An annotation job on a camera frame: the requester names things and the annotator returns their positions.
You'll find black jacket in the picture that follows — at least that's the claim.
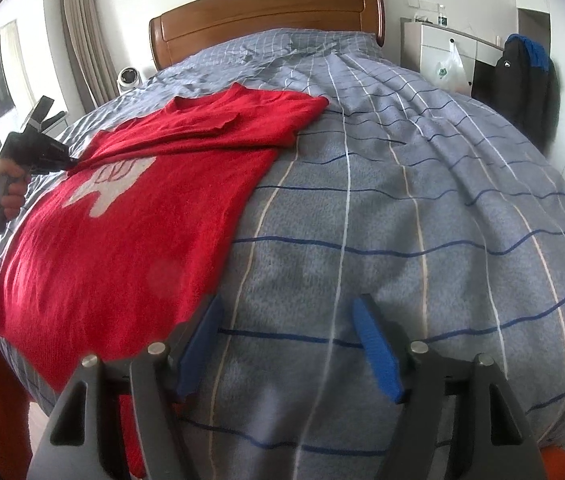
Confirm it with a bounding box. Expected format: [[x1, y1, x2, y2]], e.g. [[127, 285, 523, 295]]
[[493, 40, 561, 154]]

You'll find small white fan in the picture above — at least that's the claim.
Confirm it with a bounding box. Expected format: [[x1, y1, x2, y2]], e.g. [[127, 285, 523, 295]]
[[116, 66, 140, 91]]

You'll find bed with grey checked cover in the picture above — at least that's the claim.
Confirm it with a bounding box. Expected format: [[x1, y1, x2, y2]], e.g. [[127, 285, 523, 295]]
[[0, 27, 565, 466]]

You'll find white dresser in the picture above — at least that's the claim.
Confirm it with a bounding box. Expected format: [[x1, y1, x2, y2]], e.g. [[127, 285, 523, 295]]
[[401, 16, 506, 98]]

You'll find brown wooden headboard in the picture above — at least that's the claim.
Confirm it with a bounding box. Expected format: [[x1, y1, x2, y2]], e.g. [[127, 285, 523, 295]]
[[149, 0, 384, 72]]

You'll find beige curtain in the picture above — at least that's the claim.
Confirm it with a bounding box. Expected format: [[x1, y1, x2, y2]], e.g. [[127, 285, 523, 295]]
[[60, 0, 120, 111]]

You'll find white plastic bag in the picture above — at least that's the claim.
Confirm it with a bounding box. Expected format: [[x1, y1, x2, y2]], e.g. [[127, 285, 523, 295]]
[[433, 40, 465, 95]]

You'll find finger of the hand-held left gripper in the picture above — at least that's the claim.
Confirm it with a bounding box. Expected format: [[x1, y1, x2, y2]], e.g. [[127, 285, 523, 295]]
[[44, 109, 70, 130], [29, 95, 56, 134]]

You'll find blue jacket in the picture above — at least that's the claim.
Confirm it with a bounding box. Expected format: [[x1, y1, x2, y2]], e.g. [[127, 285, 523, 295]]
[[507, 33, 549, 74]]

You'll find red knit sweater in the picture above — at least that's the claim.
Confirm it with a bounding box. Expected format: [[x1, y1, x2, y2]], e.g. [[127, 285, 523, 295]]
[[0, 82, 331, 395]]

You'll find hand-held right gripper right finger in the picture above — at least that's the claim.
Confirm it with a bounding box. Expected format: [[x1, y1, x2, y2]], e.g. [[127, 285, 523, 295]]
[[353, 294, 548, 480]]

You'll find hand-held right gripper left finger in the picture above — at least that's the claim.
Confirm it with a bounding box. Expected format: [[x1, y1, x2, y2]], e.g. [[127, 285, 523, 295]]
[[27, 292, 226, 480]]

